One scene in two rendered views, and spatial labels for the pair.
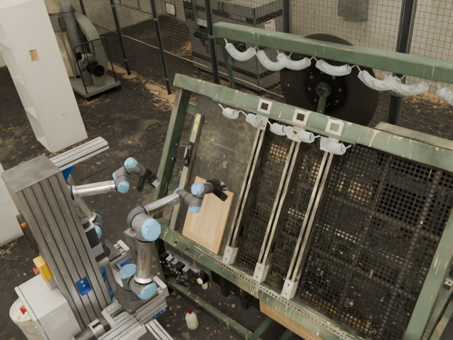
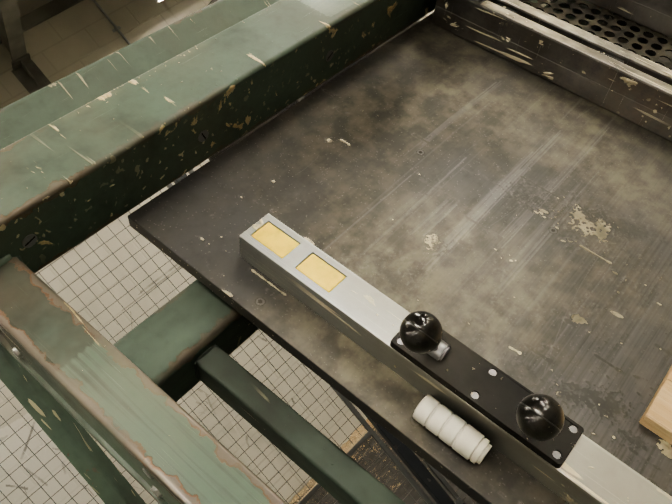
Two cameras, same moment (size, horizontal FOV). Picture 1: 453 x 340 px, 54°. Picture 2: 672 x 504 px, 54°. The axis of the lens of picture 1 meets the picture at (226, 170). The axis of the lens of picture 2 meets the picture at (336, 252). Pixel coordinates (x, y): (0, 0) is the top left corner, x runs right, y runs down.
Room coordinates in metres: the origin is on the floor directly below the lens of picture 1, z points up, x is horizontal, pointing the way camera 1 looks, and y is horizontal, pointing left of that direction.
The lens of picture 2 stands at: (2.74, 0.91, 1.69)
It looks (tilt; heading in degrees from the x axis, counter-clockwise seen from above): 4 degrees down; 284
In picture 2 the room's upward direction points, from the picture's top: 39 degrees counter-clockwise
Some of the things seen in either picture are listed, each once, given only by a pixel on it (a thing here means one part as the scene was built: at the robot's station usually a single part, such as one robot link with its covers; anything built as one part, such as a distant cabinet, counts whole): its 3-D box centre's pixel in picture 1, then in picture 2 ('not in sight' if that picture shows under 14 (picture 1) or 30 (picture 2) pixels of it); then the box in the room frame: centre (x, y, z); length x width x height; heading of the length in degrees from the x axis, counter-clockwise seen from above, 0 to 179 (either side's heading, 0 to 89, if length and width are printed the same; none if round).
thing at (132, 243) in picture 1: (135, 238); not in sight; (2.65, 0.79, 0.84); 0.12 x 0.12 x 0.18; 45
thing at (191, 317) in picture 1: (191, 318); not in sight; (2.37, 0.44, 0.10); 0.10 x 0.10 x 0.20
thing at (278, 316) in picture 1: (309, 318); not in sight; (1.94, -0.47, 0.53); 0.90 x 0.02 x 0.55; 45
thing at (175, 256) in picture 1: (182, 270); not in sight; (2.38, 0.43, 0.69); 0.50 x 0.14 x 0.24; 45
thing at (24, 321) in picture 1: (33, 315); not in sight; (2.49, 1.80, 0.24); 0.32 x 0.30 x 0.47; 37
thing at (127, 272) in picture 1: (130, 276); not in sight; (1.91, 0.68, 1.20); 0.13 x 0.12 x 0.14; 43
